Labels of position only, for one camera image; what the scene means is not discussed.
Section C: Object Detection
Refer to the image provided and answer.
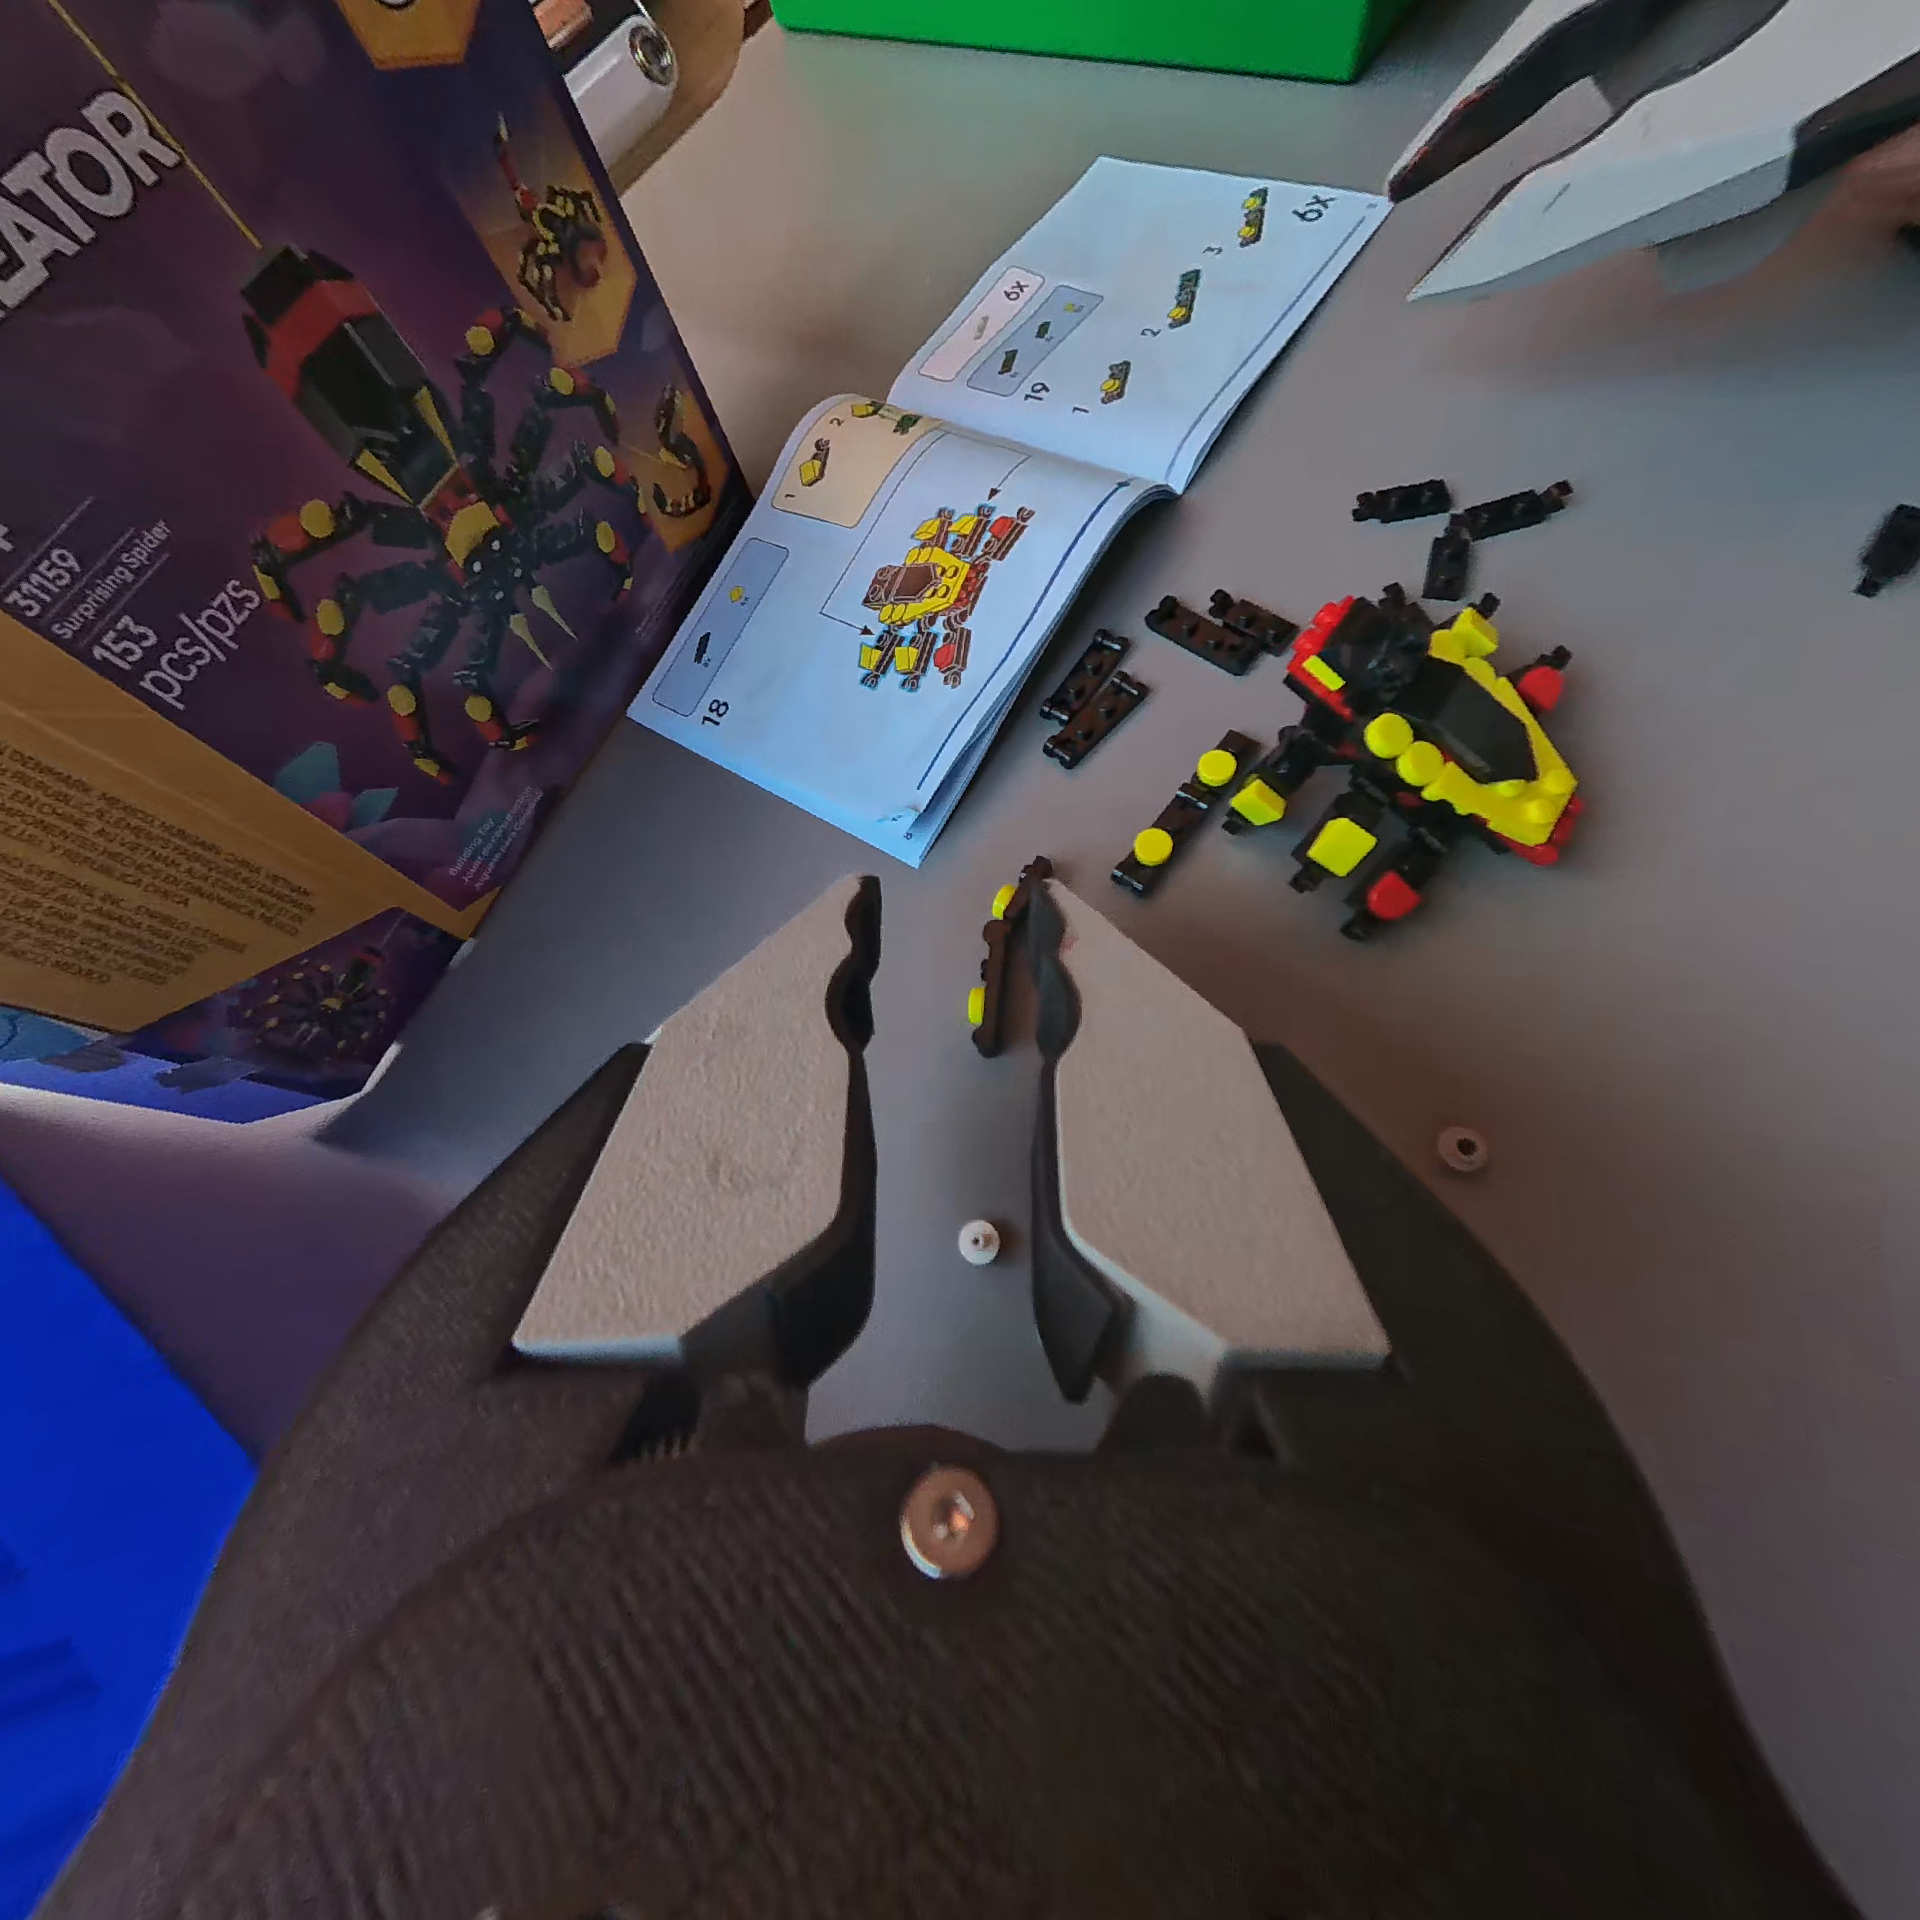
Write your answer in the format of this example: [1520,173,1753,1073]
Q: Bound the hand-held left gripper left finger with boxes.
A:
[511,872,889,1451]

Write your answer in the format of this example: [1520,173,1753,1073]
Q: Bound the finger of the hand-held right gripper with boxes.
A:
[1385,0,1791,204]
[1407,0,1920,303]

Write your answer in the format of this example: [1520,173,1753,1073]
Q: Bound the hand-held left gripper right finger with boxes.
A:
[1025,871,1394,1459]

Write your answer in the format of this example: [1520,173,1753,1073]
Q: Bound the black lego leg yellow studs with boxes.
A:
[966,854,1056,1060]
[1110,729,1267,902]

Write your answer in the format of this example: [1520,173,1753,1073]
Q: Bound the black yellow lego spider body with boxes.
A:
[1223,585,1592,944]

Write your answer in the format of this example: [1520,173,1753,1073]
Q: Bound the lego instruction booklet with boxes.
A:
[627,154,1398,871]

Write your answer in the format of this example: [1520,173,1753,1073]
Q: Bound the purple lego set box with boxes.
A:
[0,0,761,1129]

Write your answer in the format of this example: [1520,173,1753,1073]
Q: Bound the person's right hand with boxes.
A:
[1806,134,1920,259]

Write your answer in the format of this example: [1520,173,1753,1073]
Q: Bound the green bin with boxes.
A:
[768,0,1421,85]

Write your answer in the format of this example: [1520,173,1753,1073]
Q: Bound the blue bin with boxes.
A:
[0,1177,260,1920]

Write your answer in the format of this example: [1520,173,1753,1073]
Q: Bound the wooden board stand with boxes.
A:
[600,0,761,195]

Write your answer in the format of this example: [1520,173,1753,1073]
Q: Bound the white clip bar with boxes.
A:
[562,0,680,160]

